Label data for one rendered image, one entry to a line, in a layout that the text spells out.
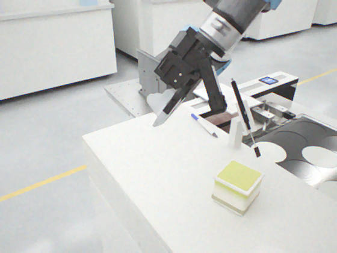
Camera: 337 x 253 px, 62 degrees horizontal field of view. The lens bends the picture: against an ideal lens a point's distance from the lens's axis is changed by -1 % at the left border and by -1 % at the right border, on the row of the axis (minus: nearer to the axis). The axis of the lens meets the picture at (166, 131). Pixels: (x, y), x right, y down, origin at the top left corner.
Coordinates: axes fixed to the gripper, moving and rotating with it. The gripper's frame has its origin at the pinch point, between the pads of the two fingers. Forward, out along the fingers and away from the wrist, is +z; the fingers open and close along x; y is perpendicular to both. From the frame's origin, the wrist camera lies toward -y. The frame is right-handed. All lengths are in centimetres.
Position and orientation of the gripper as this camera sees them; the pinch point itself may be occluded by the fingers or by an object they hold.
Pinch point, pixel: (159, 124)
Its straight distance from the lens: 61.3
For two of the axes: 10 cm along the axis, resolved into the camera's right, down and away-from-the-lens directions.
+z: -6.0, 7.4, 3.1
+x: -2.5, 1.9, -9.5
